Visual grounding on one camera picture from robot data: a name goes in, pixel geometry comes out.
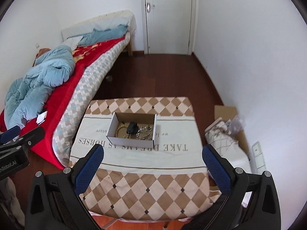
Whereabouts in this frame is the wooden bead bracelet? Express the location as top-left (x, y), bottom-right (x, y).
top-left (115, 123), bottom-right (131, 139)

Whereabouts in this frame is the black smartwatch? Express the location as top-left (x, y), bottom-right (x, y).
top-left (126, 122), bottom-right (139, 135)

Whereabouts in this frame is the chunky silver chain bracelet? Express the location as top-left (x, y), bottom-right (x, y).
top-left (135, 129), bottom-right (154, 141)

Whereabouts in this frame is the red bed sheet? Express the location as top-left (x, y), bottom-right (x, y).
top-left (1, 33), bottom-right (131, 169)

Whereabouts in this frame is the white paper on bed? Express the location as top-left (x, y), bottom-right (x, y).
top-left (36, 111), bottom-right (47, 125)

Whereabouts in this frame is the white power strip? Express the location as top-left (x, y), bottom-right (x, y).
top-left (252, 141), bottom-right (266, 174)

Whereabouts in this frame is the floral patterned fabric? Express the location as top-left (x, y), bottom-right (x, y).
top-left (205, 117), bottom-right (251, 173)

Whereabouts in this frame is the light blue quilt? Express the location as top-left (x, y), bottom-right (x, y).
top-left (1, 24), bottom-right (128, 129)

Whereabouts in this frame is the clear plastic wrapping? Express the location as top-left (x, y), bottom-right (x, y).
top-left (226, 115), bottom-right (246, 133)

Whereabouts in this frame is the flat brown cardboard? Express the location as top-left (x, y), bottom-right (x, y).
top-left (214, 105), bottom-right (249, 155)

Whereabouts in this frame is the checkered bed mattress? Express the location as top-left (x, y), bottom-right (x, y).
top-left (52, 32), bottom-right (131, 168)

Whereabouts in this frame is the white cardboard box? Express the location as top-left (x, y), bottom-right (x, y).
top-left (107, 112), bottom-right (157, 149)

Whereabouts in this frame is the checkered printed tablecloth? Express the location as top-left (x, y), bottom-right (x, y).
top-left (69, 97), bottom-right (221, 221)

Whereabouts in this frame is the white wooden headboard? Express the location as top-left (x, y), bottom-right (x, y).
top-left (62, 10), bottom-right (137, 40)

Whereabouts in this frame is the white door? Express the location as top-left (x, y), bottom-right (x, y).
top-left (141, 0), bottom-right (198, 55)

